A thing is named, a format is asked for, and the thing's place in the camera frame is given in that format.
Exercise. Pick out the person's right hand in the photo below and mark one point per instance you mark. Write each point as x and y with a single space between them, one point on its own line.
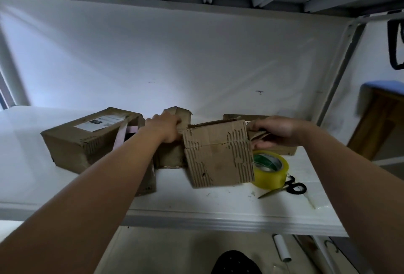
281 132

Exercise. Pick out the person's left hand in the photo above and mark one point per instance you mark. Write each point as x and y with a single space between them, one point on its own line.
165 127

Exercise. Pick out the corrugated cardboard box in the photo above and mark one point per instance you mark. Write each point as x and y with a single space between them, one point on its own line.
171 155

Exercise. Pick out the yellow tape roll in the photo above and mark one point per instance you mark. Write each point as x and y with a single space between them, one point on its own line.
279 176

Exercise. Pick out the pink carton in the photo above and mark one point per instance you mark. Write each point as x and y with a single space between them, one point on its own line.
147 182

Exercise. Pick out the small cardboard box red label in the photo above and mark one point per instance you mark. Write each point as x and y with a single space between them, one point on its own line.
218 157

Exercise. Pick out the long cardboard box white label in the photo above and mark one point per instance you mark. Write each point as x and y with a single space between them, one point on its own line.
76 146

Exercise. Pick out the person's right forearm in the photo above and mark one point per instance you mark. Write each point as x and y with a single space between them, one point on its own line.
360 201

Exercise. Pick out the person's left forearm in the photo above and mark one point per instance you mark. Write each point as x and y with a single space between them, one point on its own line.
82 214

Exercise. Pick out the person's black trousers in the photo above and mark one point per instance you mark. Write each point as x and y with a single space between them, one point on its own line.
237 263

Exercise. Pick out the wooden stool blue top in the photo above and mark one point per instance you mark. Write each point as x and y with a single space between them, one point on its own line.
379 119

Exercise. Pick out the white tube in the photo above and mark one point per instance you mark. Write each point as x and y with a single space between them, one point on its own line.
282 247

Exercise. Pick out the white metal shelf rack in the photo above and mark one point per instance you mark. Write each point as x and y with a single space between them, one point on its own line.
63 188

